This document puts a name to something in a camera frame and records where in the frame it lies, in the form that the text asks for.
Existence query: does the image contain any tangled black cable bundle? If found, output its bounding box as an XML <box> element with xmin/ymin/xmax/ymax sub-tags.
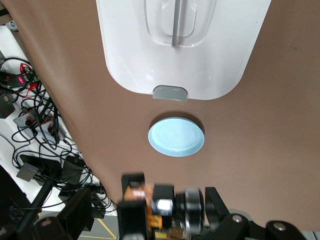
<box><xmin>0</xmin><ymin>56</ymin><xmax>118</xmax><ymax>218</ymax></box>

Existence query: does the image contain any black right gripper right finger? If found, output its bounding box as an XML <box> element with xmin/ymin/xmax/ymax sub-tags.
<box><xmin>202</xmin><ymin>186</ymin><xmax>252</xmax><ymax>240</ymax></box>

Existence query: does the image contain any black metal pole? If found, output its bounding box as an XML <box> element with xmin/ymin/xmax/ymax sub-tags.
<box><xmin>14</xmin><ymin>178</ymin><xmax>52</xmax><ymax>233</ymax></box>

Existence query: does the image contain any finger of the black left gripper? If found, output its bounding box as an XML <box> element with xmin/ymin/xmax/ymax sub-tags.
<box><xmin>121</xmin><ymin>171</ymin><xmax>146</xmax><ymax>198</ymax></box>
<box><xmin>117</xmin><ymin>201</ymin><xmax>149</xmax><ymax>240</ymax></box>

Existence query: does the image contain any light blue round plate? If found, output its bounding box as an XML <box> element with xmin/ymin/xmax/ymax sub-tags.
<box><xmin>147</xmin><ymin>116</ymin><xmax>206</xmax><ymax>158</ymax></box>

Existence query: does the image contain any white lidded storage box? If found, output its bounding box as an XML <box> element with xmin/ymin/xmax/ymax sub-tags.
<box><xmin>95</xmin><ymin>0</ymin><xmax>272</xmax><ymax>101</ymax></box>

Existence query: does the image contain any module with red display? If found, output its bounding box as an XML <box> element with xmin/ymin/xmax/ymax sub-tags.
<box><xmin>0</xmin><ymin>62</ymin><xmax>42</xmax><ymax>88</ymax></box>

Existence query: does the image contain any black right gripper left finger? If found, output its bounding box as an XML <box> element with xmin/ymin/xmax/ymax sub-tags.
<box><xmin>34</xmin><ymin>186</ymin><xmax>94</xmax><ymax>240</ymax></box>

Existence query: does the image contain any silver table edge bracket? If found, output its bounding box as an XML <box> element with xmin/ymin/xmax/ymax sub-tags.
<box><xmin>4</xmin><ymin>20</ymin><xmax>19</xmax><ymax>31</ymax></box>

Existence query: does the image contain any grey box latch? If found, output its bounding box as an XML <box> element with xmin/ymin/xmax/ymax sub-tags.
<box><xmin>152</xmin><ymin>84</ymin><xmax>189</xmax><ymax>102</ymax></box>

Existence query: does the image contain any grey metal box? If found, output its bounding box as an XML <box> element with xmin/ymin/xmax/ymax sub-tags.
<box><xmin>16</xmin><ymin>161</ymin><xmax>41</xmax><ymax>183</ymax></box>
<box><xmin>0</xmin><ymin>91</ymin><xmax>15</xmax><ymax>120</ymax></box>

